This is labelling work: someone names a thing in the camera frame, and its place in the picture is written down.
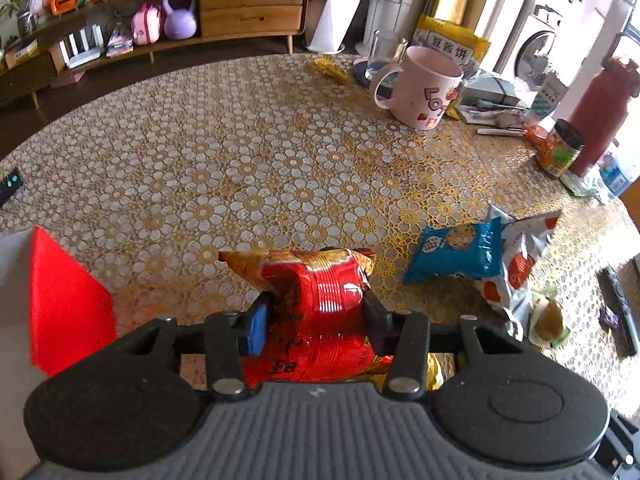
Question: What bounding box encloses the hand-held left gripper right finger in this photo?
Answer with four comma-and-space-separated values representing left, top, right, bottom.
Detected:
364, 291, 526, 402

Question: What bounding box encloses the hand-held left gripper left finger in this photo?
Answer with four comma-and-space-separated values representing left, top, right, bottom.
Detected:
119, 294, 273, 402

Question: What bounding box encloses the red and gold snack bag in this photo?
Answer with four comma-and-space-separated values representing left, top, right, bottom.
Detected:
218, 247, 397, 387

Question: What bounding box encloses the blue cookie packet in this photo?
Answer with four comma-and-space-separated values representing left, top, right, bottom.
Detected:
402, 217, 504, 284

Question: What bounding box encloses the red and white cardboard box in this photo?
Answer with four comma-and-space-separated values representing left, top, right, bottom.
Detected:
0, 225, 117, 379

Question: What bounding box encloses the silver snack bag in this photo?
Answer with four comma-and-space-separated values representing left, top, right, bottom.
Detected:
470, 205, 563, 337

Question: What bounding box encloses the gold floral tablecloth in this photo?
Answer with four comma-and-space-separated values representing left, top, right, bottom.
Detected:
0, 52, 640, 411

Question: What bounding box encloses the small bun packet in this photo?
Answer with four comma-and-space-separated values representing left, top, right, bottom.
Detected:
527, 287, 571, 349

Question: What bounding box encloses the pink mug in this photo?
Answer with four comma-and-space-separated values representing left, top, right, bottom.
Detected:
369, 46, 466, 131

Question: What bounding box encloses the black remote control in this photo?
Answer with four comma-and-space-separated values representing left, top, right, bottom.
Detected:
602, 265, 640, 359

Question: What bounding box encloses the orange snack wrapper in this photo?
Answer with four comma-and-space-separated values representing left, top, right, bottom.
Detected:
522, 122, 557, 157

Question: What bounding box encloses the dark blue coaster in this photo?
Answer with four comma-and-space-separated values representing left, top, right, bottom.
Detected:
352, 57, 401, 86

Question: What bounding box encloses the green and white plastic bag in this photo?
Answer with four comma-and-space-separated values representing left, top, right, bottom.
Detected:
560, 167, 616, 206

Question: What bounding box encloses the small yellow candy wrapper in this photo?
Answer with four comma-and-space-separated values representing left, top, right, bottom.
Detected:
314, 57, 349, 84

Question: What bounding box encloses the dark notebook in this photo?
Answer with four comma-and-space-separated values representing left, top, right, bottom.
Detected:
460, 72, 529, 111

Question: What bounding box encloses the clear drinking glass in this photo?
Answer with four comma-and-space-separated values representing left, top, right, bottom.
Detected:
367, 30, 409, 79

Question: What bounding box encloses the light blue packet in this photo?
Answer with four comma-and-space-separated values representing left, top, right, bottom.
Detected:
597, 152, 634, 199

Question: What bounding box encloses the black device with green lights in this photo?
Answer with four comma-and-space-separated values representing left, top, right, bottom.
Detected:
0, 167, 24, 209

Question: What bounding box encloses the teal and white carton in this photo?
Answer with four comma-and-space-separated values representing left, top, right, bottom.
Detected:
530, 72, 569, 121

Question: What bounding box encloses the large yellow snack bag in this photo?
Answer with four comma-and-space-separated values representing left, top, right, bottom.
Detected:
412, 15, 493, 81

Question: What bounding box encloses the white planter with plant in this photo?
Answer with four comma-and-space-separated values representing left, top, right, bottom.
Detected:
304, 0, 369, 54

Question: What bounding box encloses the red thermos bottle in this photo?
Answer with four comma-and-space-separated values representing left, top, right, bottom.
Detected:
567, 57, 640, 177

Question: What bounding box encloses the purple kettlebell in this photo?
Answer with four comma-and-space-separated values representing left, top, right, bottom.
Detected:
162, 0, 197, 41

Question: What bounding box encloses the pink bag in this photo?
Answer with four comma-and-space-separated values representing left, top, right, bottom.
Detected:
131, 2, 162, 46

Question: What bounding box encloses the wooden media cabinet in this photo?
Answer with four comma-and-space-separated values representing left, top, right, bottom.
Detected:
0, 0, 311, 109

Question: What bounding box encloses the white router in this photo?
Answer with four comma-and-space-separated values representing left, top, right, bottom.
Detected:
59, 27, 106, 69

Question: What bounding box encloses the washing machine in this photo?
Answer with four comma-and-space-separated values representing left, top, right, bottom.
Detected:
515, 0, 572, 91

